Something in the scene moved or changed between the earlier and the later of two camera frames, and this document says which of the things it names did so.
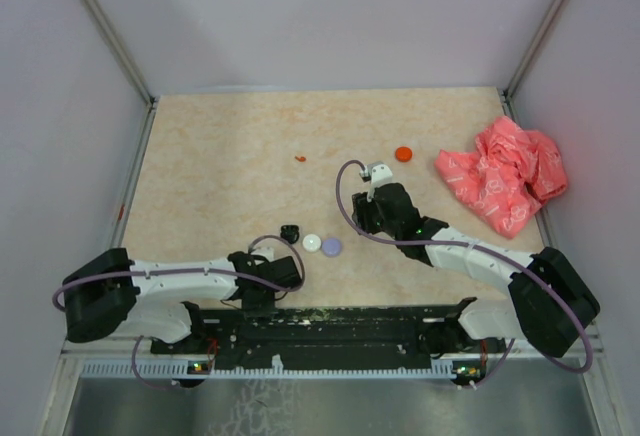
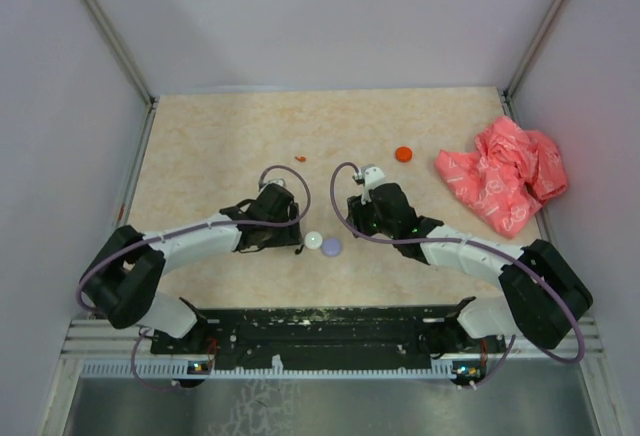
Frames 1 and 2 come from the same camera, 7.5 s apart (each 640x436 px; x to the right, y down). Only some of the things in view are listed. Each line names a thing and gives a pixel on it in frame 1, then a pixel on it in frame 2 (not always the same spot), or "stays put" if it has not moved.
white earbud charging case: [311, 242] stays put
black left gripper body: [267, 302] -> [278, 235]
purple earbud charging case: [331, 247] stays put
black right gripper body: [370, 217] stays put
